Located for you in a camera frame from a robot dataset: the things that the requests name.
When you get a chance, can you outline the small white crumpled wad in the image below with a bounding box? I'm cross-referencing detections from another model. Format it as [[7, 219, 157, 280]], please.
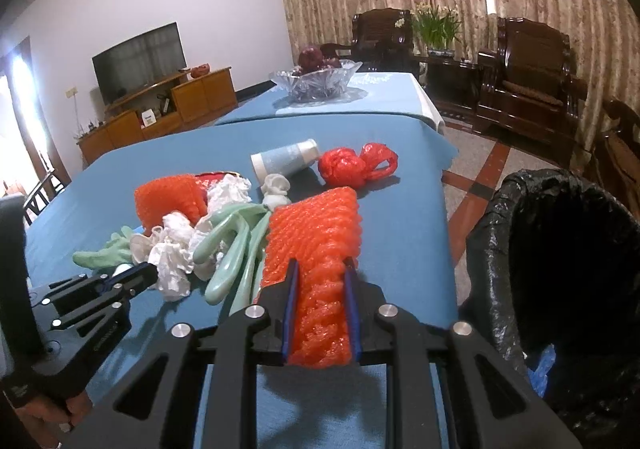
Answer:
[[260, 174, 291, 212]]

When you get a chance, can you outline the flat screen television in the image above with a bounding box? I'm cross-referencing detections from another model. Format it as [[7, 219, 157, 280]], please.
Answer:
[[92, 23, 186, 105]]

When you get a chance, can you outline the white tissue behind net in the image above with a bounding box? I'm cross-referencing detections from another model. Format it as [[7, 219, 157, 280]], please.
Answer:
[[195, 172, 252, 215]]

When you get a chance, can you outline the wooden TV cabinet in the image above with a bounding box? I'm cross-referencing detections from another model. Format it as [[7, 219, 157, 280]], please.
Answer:
[[77, 66, 238, 165]]

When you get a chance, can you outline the green rubber glove right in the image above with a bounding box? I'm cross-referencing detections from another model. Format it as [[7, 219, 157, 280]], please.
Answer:
[[192, 203, 271, 315]]

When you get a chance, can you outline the red plastic bag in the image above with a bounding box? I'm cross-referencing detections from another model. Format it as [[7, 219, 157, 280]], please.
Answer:
[[318, 142, 398, 189]]

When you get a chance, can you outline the light blue paper cup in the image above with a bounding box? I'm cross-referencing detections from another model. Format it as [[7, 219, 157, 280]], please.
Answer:
[[250, 139, 321, 183]]

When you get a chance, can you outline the white tissue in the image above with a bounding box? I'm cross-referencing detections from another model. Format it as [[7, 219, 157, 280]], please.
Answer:
[[129, 212, 216, 302], [195, 172, 252, 215]]

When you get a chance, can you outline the green rubber glove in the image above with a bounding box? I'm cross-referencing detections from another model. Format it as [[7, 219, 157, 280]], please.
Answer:
[[192, 203, 271, 315], [72, 226, 134, 270]]

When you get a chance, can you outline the orange foam net front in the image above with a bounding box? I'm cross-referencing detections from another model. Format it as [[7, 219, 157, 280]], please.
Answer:
[[260, 187, 361, 369]]

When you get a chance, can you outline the dark red fruit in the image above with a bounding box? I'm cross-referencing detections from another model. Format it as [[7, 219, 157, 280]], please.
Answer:
[[293, 46, 342, 76]]

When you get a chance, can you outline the green rubber glove left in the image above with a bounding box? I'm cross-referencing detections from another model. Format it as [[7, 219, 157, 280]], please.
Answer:
[[72, 226, 134, 270]]

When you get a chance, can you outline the dark wooden armchair left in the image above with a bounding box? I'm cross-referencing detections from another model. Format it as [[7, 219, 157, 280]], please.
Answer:
[[320, 8, 420, 78]]

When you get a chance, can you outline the person left hand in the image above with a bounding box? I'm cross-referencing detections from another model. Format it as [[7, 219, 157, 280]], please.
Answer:
[[9, 391, 93, 448]]

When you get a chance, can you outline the orange foam net back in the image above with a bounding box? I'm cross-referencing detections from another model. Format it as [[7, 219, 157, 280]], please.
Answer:
[[134, 174, 207, 231]]

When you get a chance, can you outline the dark wooden armchair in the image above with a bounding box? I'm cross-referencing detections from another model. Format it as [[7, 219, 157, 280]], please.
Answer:
[[320, 8, 420, 78], [475, 18, 588, 166]]

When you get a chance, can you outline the potted green plant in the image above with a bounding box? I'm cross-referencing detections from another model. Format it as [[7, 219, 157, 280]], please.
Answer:
[[412, 2, 462, 58]]

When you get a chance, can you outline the orange foam net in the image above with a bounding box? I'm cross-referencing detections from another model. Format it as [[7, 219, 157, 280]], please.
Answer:
[[260, 187, 361, 369], [134, 174, 207, 231]]

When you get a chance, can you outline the wooden chair far right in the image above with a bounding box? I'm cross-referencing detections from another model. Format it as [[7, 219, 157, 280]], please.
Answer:
[[584, 99, 640, 219]]

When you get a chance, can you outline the dark wooden armchair right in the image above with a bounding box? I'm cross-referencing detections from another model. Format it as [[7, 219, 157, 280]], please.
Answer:
[[475, 18, 588, 166]]

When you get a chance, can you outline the glass fruit bowl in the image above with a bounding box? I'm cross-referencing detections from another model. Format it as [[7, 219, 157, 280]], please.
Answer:
[[269, 60, 362, 103]]

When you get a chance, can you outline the dark wooden side table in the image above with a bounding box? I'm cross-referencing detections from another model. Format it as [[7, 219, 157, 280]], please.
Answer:
[[423, 56, 482, 120]]

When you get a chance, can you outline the black trash bin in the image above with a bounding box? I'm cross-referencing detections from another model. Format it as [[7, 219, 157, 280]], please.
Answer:
[[461, 169, 639, 448]]

